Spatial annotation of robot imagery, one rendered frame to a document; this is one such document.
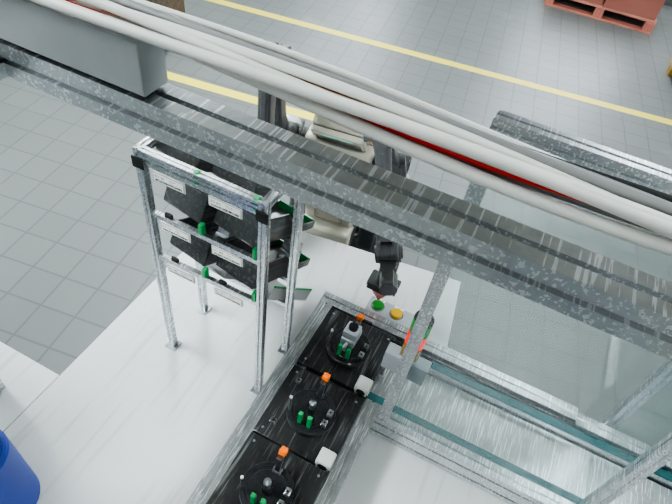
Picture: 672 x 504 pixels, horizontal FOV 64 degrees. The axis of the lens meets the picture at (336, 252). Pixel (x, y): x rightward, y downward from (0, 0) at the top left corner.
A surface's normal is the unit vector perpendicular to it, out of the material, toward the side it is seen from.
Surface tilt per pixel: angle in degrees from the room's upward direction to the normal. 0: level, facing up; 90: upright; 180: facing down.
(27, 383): 0
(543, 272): 90
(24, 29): 90
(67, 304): 0
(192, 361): 0
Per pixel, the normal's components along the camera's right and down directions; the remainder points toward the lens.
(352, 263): 0.12, -0.67
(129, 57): -0.44, 0.62
